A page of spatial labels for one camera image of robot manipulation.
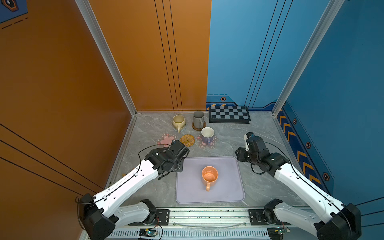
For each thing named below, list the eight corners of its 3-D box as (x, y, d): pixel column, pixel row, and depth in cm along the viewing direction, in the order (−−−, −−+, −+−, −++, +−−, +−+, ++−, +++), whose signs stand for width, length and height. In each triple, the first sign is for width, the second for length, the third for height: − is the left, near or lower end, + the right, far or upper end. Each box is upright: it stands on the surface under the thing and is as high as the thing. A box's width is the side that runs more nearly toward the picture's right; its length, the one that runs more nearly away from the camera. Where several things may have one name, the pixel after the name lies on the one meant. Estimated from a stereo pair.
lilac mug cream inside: (201, 147, 101) (201, 140, 95) (201, 133, 109) (201, 126, 102) (214, 147, 101) (215, 140, 95) (212, 133, 109) (213, 126, 102)
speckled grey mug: (193, 131, 110) (193, 122, 101) (193, 121, 116) (193, 111, 108) (204, 131, 110) (204, 122, 101) (203, 121, 116) (204, 111, 108)
